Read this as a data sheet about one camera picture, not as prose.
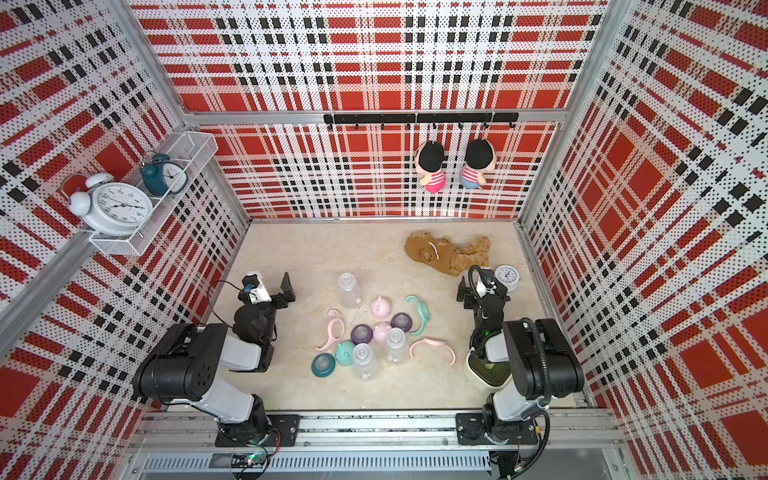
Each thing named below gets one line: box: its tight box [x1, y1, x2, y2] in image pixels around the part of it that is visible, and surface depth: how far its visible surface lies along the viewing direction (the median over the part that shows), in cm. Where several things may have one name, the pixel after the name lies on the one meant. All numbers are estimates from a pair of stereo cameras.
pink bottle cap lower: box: [373, 321, 391, 345], surface depth 88 cm
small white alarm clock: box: [494, 265, 520, 292], surface depth 100 cm
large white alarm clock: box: [60, 172, 153, 237], surface depth 63 cm
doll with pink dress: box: [416, 140, 447, 194], surface depth 98 cm
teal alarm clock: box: [140, 153, 189, 198], surface depth 73 cm
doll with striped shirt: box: [460, 138, 497, 190], surface depth 96 cm
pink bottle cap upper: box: [370, 296, 392, 319], surface depth 95 cm
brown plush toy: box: [405, 231, 491, 277], surface depth 101 cm
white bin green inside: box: [465, 352, 512, 393], surface depth 78 cm
